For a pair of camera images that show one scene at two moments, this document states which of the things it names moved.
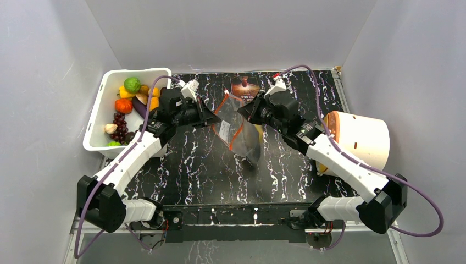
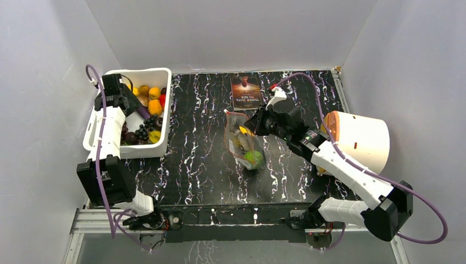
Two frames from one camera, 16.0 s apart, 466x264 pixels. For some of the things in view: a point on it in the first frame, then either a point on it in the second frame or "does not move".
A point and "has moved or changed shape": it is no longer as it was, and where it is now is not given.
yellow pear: [260, 131] has moved or changed shape
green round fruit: [132, 84] to [255, 157]
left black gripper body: [190, 115] to [133, 104]
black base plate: [236, 223] does not move
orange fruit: [154, 103] does not move
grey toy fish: [251, 143] to [246, 141]
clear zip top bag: [236, 131] has moved or changed shape
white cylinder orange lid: [365, 137] does not move
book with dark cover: [245, 86] does not move
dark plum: [129, 136] does not move
